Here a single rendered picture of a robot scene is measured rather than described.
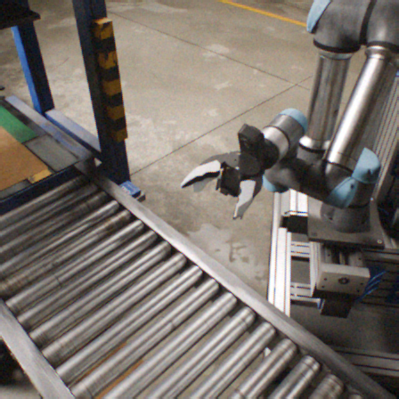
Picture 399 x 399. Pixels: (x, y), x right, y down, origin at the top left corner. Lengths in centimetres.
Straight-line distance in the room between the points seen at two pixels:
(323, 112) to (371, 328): 103
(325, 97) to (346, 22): 20
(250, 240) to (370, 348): 88
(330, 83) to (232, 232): 142
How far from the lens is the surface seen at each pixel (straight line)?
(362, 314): 191
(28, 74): 211
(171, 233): 126
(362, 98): 97
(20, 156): 171
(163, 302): 112
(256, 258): 226
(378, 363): 179
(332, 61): 110
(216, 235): 235
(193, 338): 106
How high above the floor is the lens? 172
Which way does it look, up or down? 41 degrees down
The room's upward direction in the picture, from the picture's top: straight up
